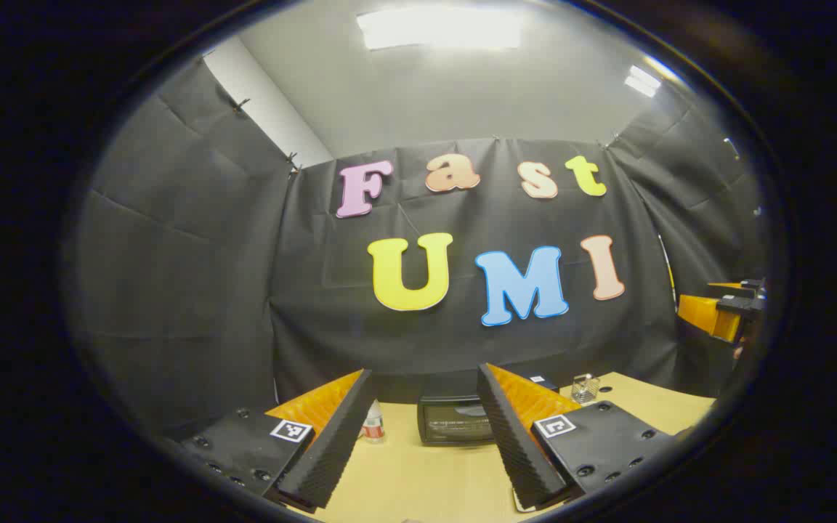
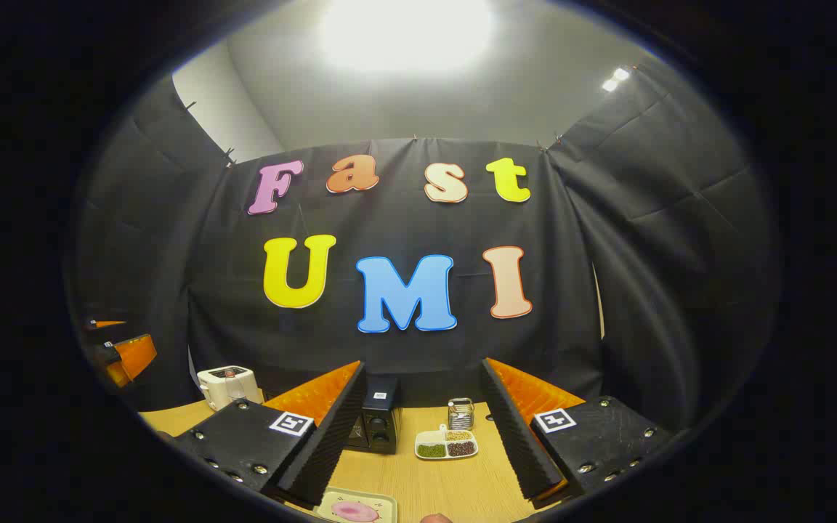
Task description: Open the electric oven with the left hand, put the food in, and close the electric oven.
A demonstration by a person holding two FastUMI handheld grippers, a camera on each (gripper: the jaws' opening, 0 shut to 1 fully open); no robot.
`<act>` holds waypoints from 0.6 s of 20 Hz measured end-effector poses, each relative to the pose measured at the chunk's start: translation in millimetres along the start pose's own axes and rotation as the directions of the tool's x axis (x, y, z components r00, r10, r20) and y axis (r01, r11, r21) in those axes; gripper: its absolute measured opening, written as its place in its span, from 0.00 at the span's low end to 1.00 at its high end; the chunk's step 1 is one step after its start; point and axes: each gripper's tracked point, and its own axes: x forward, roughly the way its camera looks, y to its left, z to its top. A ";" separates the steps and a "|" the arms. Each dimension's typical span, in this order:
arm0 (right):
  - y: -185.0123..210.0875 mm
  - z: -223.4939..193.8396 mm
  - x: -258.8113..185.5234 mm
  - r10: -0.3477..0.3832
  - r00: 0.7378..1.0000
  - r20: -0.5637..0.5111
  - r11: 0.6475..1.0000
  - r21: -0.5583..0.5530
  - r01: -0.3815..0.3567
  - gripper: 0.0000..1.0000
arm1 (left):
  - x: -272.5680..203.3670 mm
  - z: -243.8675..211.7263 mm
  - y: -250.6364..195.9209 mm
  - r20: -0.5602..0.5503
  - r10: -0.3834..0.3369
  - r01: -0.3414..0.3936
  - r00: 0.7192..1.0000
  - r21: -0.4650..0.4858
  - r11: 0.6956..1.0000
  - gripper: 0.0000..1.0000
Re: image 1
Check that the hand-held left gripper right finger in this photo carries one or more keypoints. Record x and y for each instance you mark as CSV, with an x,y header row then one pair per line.
x,y
516,450

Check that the black backdrop cloth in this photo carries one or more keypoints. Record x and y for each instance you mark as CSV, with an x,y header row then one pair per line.
x,y
193,290

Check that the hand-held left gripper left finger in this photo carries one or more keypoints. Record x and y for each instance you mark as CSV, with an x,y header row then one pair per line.
x,y
331,450

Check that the clear bottle with red label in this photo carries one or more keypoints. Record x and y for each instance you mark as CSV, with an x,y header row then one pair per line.
x,y
373,425

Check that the black electric oven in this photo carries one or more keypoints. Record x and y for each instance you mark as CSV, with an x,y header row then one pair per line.
x,y
455,421

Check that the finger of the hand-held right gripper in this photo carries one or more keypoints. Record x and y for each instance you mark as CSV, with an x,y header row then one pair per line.
x,y
709,316

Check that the small ceiling light panel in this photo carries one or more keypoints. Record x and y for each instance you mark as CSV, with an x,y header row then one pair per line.
x,y
641,80

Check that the large ceiling light panel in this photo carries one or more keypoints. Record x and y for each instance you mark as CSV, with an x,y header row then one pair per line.
x,y
440,27

